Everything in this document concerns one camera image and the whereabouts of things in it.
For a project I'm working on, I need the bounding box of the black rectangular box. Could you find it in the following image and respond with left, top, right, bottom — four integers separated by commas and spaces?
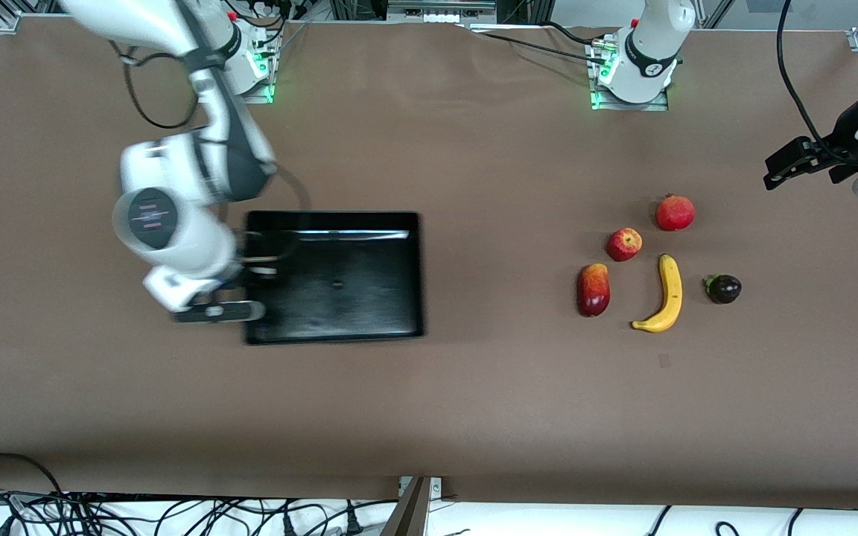
243, 210, 427, 346

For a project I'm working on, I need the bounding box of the yellow banana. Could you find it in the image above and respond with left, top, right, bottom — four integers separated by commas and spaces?
631, 254, 684, 334

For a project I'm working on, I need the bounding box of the red yellow apple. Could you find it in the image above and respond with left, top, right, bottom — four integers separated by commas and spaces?
606, 228, 644, 263

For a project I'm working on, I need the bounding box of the red pomegranate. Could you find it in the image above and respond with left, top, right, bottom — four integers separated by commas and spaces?
655, 193, 696, 232

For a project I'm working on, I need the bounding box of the dark purple eggplant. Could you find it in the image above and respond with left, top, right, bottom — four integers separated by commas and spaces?
703, 273, 743, 305

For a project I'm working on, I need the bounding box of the red yellow mango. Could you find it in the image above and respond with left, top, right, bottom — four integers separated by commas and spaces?
576, 262, 611, 319

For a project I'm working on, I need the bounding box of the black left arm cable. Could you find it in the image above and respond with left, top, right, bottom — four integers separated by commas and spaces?
775, 0, 847, 162

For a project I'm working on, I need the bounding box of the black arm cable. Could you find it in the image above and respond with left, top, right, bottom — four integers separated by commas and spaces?
775, 0, 847, 162
109, 41, 312, 261

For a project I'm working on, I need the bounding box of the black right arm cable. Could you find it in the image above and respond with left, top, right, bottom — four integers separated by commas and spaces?
109, 41, 312, 261

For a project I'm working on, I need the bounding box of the black cable tangle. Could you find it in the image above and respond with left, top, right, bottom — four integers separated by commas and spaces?
0, 488, 400, 536

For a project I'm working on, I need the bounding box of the small metal bracket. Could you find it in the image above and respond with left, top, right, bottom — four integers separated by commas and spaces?
398, 476, 443, 498

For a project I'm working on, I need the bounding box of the black cable across table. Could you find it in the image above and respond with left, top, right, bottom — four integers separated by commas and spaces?
466, 22, 616, 68

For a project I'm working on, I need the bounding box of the dark grey metal post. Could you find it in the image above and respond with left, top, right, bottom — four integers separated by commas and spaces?
381, 476, 430, 536

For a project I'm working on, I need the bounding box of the grey aluminium rail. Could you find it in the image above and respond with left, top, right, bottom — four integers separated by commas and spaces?
387, 0, 497, 23

